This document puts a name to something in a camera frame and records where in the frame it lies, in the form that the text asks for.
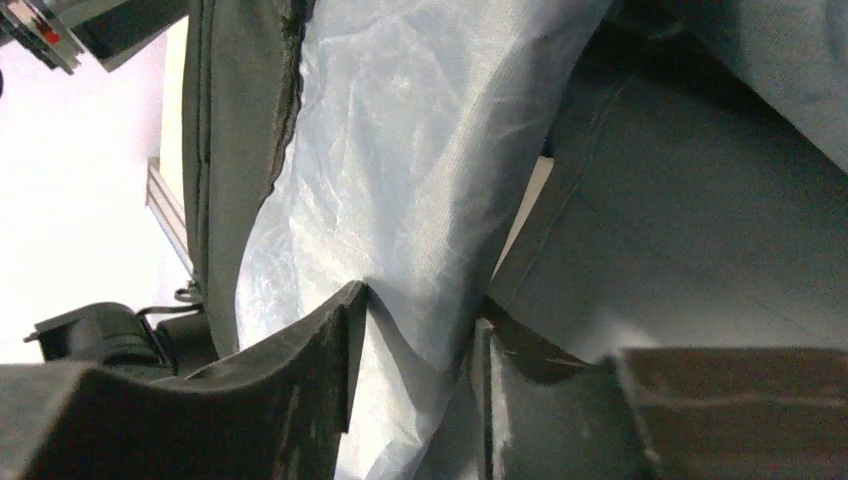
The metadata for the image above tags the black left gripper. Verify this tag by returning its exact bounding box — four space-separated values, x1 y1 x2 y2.
24 302 219 381

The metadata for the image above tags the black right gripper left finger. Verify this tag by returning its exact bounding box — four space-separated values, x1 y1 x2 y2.
1 281 369 479

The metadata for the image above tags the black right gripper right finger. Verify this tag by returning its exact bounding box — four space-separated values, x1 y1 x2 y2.
470 299 847 479

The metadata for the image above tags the black student backpack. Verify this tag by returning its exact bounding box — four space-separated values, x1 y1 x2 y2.
183 1 847 479

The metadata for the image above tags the green treehouse paperback book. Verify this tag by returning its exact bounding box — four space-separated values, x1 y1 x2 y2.
492 156 554 277

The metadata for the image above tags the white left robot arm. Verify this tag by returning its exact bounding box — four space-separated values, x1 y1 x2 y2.
1 1 218 381

